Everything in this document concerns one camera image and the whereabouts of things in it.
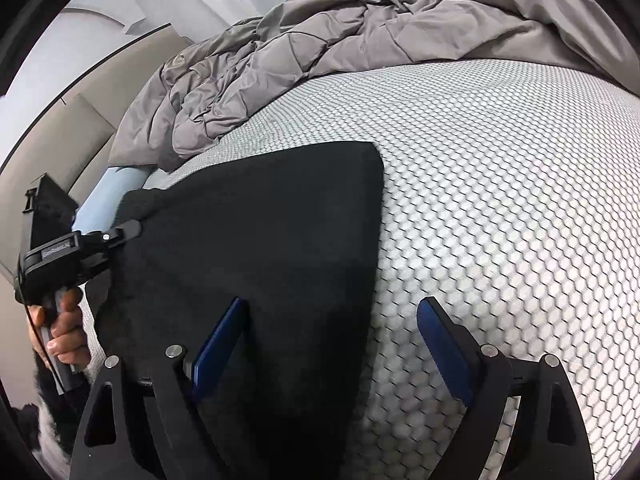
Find person's black white clothing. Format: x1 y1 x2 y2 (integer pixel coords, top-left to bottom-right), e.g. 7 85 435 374
10 355 91 463

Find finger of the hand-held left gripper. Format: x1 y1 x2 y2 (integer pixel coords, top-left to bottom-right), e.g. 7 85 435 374
100 219 146 252

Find black pants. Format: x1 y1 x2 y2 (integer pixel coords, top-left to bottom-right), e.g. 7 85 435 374
92 141 386 480

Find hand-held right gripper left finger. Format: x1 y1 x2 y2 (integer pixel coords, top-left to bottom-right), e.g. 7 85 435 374
70 297 251 480

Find grey quilted duvet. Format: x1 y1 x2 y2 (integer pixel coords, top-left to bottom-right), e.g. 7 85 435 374
107 0 626 171

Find light blue pillow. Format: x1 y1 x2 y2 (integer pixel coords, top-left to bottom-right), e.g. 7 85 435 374
72 165 151 235

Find white honeycomb bed sheet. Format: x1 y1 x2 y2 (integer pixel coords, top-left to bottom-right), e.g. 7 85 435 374
75 60 640 480

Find beige padded headboard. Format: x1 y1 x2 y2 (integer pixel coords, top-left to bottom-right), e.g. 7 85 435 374
0 22 193 281

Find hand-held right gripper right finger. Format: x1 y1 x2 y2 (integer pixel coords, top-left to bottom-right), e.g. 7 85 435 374
416 297 596 480

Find person's left hand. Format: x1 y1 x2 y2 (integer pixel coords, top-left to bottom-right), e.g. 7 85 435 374
27 290 93 368

